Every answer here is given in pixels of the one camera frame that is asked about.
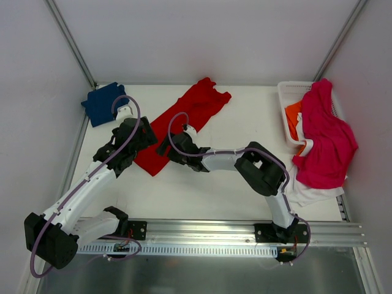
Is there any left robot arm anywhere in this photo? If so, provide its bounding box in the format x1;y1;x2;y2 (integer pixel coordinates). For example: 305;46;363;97
24;116;157;270

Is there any aluminium frame post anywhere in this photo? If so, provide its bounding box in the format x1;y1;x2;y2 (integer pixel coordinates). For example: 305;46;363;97
312;0;369;81
44;0;97;89

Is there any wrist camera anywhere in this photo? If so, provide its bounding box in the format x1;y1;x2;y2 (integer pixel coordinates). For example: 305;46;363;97
115;104;134;122
183;124;197;143

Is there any right aluminium frame post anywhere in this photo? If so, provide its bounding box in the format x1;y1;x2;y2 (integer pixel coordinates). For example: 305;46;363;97
312;0;369;81

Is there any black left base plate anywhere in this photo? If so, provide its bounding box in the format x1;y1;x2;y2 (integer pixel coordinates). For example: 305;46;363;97
122;220;148;241

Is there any red t shirt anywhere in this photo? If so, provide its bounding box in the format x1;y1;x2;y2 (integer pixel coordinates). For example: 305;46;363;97
135;77;232;176

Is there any white slotted cable duct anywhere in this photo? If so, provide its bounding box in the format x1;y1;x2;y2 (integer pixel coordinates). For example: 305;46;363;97
78;242;277;258

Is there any orange t shirt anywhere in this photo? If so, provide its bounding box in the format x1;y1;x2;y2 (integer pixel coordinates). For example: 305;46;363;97
285;101;306;156

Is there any pink t shirt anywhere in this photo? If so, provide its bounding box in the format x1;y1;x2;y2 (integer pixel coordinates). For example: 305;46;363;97
292;78;358;189

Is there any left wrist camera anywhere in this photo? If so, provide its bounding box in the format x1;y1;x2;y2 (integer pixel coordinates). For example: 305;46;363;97
115;104;134;122

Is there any white t shirt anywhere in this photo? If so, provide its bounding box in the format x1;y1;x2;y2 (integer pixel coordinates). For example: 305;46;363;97
286;113;344;206

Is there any white plastic basket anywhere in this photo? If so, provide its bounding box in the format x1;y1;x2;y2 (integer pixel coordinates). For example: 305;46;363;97
277;79;352;148

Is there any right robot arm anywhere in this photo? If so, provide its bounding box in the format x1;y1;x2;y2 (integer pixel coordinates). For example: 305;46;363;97
156;132;298;244

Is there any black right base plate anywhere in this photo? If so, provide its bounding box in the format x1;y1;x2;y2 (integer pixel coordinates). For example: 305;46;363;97
254;222;310;244

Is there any left aluminium frame post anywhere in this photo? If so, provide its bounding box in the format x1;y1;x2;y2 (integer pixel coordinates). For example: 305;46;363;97
44;0;97;89

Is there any aluminium mounting rail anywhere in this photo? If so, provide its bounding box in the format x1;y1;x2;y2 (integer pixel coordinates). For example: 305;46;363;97
36;216;368;247

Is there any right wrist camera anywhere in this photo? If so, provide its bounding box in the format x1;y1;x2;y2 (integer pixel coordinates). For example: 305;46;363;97
183;124;197;143

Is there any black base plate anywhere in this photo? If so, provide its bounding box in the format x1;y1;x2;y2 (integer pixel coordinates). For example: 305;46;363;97
254;222;310;244
122;220;148;241

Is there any folded blue t shirt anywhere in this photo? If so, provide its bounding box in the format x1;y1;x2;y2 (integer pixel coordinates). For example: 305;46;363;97
81;82;126;127

